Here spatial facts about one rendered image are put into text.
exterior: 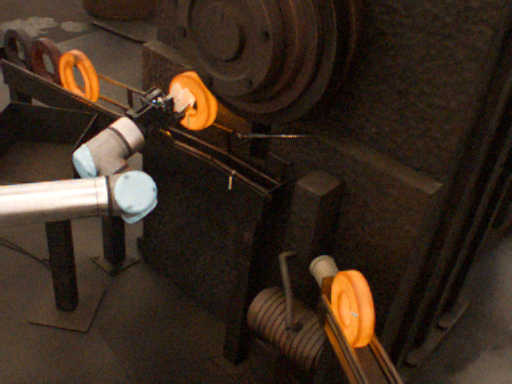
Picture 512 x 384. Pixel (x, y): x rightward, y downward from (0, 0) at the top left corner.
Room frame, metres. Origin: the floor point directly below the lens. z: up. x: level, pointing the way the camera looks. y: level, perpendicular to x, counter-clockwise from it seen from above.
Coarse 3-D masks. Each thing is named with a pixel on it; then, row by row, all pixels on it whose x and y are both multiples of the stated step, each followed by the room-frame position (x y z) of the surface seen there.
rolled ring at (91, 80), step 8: (64, 56) 1.77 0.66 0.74; (72, 56) 1.74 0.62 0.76; (80, 56) 1.73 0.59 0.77; (64, 64) 1.77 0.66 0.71; (72, 64) 1.79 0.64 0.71; (80, 64) 1.71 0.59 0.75; (88, 64) 1.72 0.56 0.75; (64, 72) 1.77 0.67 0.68; (72, 72) 1.80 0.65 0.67; (88, 72) 1.69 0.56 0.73; (64, 80) 1.78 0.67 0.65; (72, 80) 1.79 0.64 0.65; (88, 80) 1.68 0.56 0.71; (96, 80) 1.70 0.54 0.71; (72, 88) 1.77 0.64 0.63; (88, 88) 1.69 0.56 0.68; (96, 88) 1.69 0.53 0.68; (88, 96) 1.69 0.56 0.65; (96, 96) 1.70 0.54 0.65
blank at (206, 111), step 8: (192, 72) 1.45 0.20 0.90; (176, 80) 1.45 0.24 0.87; (184, 80) 1.43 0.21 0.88; (192, 80) 1.41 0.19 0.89; (200, 80) 1.42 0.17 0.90; (192, 88) 1.41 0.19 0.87; (200, 88) 1.39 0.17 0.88; (200, 96) 1.39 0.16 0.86; (208, 96) 1.39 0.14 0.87; (200, 104) 1.39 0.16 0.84; (208, 104) 1.38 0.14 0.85; (216, 104) 1.40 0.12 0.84; (192, 112) 1.43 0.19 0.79; (200, 112) 1.39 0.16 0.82; (208, 112) 1.37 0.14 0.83; (216, 112) 1.40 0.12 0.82; (184, 120) 1.42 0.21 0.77; (192, 120) 1.41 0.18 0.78; (200, 120) 1.39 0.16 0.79; (208, 120) 1.38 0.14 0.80; (192, 128) 1.40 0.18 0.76; (200, 128) 1.39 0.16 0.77
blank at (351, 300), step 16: (352, 272) 0.90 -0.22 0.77; (336, 288) 0.91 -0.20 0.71; (352, 288) 0.85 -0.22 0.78; (368, 288) 0.86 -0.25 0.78; (336, 304) 0.90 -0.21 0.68; (352, 304) 0.84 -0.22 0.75; (368, 304) 0.82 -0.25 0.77; (352, 320) 0.82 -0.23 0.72; (368, 320) 0.80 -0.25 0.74; (352, 336) 0.81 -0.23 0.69; (368, 336) 0.80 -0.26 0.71
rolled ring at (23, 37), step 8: (8, 32) 1.98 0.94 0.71; (16, 32) 1.95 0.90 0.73; (24, 32) 1.96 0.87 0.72; (8, 40) 1.99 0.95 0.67; (24, 40) 1.93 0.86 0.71; (8, 48) 2.00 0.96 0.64; (24, 48) 1.92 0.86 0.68; (8, 56) 2.00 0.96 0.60; (16, 56) 2.01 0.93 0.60; (16, 64) 1.98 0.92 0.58; (24, 72) 1.94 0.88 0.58
